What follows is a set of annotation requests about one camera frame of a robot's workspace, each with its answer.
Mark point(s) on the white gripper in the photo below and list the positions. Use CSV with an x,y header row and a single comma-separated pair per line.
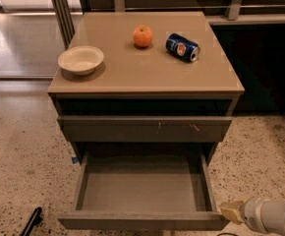
x,y
251,212

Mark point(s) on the grey drawer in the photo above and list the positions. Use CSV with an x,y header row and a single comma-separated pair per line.
x,y
144,129
144,192

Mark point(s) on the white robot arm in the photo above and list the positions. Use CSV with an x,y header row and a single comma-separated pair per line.
x,y
260,215

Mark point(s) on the grey drawer cabinet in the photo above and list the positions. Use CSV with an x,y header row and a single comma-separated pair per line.
x,y
134,81

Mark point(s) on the grey top drawer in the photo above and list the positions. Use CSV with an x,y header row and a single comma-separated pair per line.
x,y
144,129

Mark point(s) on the blue tape piece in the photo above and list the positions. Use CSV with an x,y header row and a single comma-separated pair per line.
x,y
75,160

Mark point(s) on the blue soda can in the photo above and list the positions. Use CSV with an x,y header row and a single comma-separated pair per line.
x,y
182,48

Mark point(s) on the black object on floor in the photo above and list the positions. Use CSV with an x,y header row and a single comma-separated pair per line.
x,y
34,220

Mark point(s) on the orange fruit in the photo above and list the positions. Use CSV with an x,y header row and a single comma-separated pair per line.
x,y
142,36

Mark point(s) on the white bowl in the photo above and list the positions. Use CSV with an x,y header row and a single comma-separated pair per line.
x,y
81,60

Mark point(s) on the metal railing frame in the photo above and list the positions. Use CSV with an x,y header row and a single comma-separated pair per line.
x,y
225,16

